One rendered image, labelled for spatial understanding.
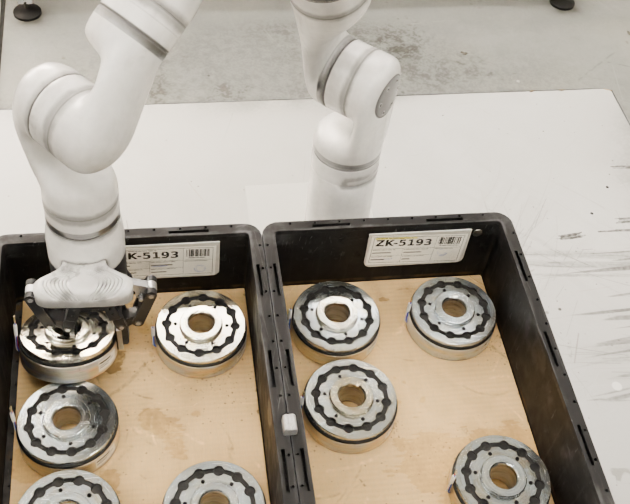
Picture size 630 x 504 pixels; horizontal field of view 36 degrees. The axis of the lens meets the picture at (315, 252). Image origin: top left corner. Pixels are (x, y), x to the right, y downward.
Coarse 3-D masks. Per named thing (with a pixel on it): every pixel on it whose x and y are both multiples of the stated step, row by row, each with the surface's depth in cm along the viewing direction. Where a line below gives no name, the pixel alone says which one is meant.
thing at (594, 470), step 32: (288, 224) 111; (320, 224) 111; (352, 224) 112; (384, 224) 112; (416, 224) 112; (448, 224) 113; (480, 224) 114; (512, 224) 114; (512, 256) 111; (544, 320) 105; (544, 352) 103; (288, 384) 97; (576, 416) 97
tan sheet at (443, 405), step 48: (288, 288) 117; (384, 288) 119; (384, 336) 114; (432, 384) 110; (480, 384) 111; (432, 432) 106; (480, 432) 107; (528, 432) 107; (336, 480) 101; (384, 480) 102; (432, 480) 102
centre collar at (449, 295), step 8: (440, 296) 114; (448, 296) 114; (456, 296) 114; (464, 296) 114; (440, 304) 113; (464, 304) 114; (472, 304) 113; (440, 312) 112; (472, 312) 113; (448, 320) 112; (456, 320) 112; (464, 320) 112
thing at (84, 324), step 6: (78, 318) 106; (84, 318) 106; (78, 324) 105; (84, 324) 105; (48, 330) 103; (54, 330) 105; (84, 330) 104; (90, 330) 105; (48, 336) 103; (54, 336) 103; (60, 336) 103; (66, 336) 103; (72, 336) 103; (78, 336) 103; (84, 336) 103; (54, 342) 103; (60, 342) 102; (66, 342) 102; (72, 342) 103
